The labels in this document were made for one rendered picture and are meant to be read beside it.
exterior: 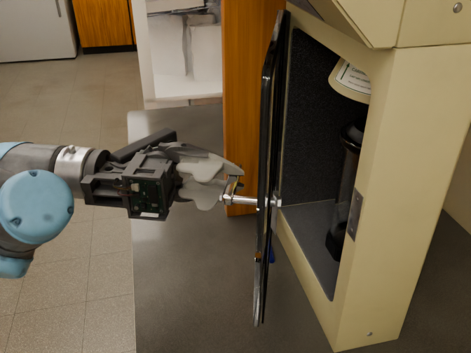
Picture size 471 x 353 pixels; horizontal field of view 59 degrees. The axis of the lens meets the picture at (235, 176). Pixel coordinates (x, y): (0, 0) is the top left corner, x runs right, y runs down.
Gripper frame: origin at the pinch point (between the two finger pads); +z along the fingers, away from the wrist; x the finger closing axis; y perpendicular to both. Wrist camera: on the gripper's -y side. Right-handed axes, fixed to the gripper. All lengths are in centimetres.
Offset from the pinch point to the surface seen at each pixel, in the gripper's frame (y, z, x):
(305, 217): -15.7, 11.6, -18.4
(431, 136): 5.7, 22.8, 10.9
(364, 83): -2.3, 15.9, 13.8
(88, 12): -432, -233, -70
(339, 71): -6.5, 13.2, 13.9
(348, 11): 10.1, 11.5, 24.7
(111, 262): -95, -77, -120
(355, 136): -5.5, 16.6, 4.7
